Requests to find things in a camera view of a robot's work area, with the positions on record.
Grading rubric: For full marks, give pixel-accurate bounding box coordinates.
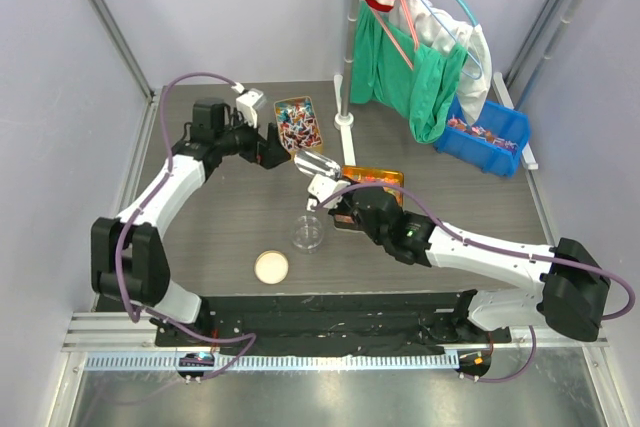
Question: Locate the blue plastic bin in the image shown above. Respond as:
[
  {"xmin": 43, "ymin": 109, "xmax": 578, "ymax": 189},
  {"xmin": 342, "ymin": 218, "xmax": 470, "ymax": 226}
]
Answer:
[{"xmin": 434, "ymin": 97, "xmax": 531, "ymax": 178}]

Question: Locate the white clothes rack stand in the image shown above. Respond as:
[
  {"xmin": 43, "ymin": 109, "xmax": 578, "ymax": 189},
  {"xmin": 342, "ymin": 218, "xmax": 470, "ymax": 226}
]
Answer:
[{"xmin": 333, "ymin": 0, "xmax": 539, "ymax": 171}]

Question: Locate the purple cable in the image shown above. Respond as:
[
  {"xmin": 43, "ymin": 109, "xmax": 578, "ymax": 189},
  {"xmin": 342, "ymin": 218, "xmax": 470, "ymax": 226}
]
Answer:
[
  {"xmin": 114, "ymin": 71, "xmax": 259, "ymax": 381},
  {"xmin": 314, "ymin": 181, "xmax": 636, "ymax": 383}
]

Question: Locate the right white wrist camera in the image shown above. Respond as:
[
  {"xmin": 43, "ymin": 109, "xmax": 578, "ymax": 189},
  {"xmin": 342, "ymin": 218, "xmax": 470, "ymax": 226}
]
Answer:
[{"xmin": 306, "ymin": 174, "xmax": 350, "ymax": 212}]

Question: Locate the gold tin of gummy candies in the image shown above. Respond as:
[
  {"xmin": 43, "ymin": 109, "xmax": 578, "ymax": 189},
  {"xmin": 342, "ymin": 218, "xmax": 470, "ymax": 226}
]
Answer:
[{"xmin": 333, "ymin": 166, "xmax": 404, "ymax": 232}]

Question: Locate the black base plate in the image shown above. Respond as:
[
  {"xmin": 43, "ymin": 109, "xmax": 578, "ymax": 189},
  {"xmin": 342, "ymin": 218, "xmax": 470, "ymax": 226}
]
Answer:
[{"xmin": 154, "ymin": 291, "xmax": 511, "ymax": 357}]

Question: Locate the silver metal scoop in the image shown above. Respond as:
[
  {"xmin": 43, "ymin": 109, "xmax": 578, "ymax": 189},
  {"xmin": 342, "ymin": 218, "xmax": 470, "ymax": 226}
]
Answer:
[{"xmin": 293, "ymin": 150, "xmax": 342, "ymax": 180}]

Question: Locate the clear glass jar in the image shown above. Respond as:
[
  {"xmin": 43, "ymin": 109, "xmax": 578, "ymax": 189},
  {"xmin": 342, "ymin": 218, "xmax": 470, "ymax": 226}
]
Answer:
[{"xmin": 291, "ymin": 214, "xmax": 324, "ymax": 253}]

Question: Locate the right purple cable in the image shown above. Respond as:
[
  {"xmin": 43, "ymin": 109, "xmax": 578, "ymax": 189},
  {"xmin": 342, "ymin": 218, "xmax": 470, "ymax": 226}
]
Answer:
[{"xmin": 314, "ymin": 181, "xmax": 636, "ymax": 383}]

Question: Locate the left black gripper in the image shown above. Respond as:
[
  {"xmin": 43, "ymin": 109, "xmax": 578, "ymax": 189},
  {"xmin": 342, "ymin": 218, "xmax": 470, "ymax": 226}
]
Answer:
[{"xmin": 215, "ymin": 108, "xmax": 290, "ymax": 169}]

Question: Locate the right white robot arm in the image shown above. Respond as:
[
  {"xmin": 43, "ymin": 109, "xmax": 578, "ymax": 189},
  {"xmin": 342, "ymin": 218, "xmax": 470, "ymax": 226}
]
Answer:
[{"xmin": 321, "ymin": 183, "xmax": 610, "ymax": 342}]

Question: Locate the white cloth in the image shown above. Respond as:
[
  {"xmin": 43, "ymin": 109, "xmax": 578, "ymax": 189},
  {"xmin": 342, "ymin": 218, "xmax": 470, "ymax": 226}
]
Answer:
[{"xmin": 400, "ymin": 0, "xmax": 493, "ymax": 124}]

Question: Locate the round wooden jar lid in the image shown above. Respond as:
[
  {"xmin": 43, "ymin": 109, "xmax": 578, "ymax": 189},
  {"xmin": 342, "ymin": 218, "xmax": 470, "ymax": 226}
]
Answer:
[{"xmin": 254, "ymin": 251, "xmax": 289, "ymax": 285}]

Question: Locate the white slotted cable duct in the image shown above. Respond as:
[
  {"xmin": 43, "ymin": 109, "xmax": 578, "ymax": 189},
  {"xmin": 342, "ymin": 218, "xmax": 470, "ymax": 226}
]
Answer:
[{"xmin": 85, "ymin": 351, "xmax": 459, "ymax": 373}]

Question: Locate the green cloth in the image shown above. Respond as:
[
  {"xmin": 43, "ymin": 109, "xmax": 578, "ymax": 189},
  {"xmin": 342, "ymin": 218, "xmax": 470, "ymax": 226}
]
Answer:
[{"xmin": 351, "ymin": 3, "xmax": 467, "ymax": 144}]

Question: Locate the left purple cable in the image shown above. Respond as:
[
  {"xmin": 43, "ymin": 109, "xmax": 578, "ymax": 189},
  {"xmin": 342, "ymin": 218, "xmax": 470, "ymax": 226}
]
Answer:
[{"xmin": 114, "ymin": 71, "xmax": 259, "ymax": 381}]

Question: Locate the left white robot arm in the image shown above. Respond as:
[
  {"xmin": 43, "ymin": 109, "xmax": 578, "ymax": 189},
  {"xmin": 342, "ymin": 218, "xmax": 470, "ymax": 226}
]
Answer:
[{"xmin": 91, "ymin": 89, "xmax": 290, "ymax": 346}]

